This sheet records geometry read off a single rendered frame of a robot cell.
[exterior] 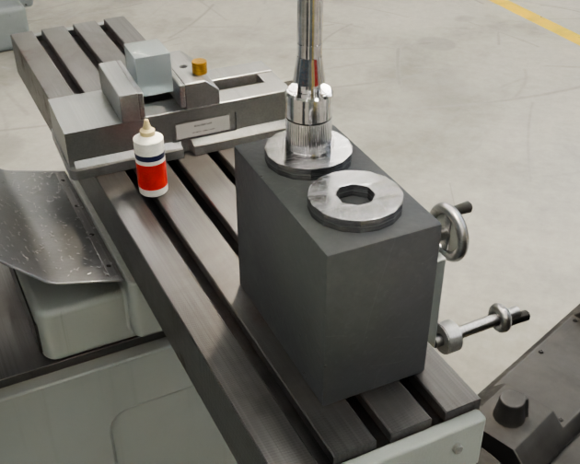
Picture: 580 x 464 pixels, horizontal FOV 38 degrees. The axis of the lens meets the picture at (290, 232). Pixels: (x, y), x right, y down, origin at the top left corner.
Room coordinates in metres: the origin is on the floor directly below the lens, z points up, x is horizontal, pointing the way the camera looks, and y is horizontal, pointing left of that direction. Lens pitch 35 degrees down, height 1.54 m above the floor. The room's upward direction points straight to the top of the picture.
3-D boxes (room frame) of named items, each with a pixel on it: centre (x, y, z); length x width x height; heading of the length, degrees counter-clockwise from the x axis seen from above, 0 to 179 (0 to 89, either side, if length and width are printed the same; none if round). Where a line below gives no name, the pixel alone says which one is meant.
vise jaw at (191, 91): (1.17, 0.15, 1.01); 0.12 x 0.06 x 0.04; 24
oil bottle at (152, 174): (1.00, 0.19, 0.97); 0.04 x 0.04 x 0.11
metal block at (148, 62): (1.15, 0.21, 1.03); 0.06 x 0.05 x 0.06; 24
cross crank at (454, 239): (1.32, -0.27, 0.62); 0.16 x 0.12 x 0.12; 116
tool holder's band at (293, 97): (0.76, -0.02, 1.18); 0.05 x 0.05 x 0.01
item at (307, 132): (0.76, -0.02, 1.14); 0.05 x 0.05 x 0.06
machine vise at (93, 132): (1.16, 0.18, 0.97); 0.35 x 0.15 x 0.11; 114
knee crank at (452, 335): (1.21, -0.36, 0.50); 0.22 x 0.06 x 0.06; 116
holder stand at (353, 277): (0.72, -0.04, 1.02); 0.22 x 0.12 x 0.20; 25
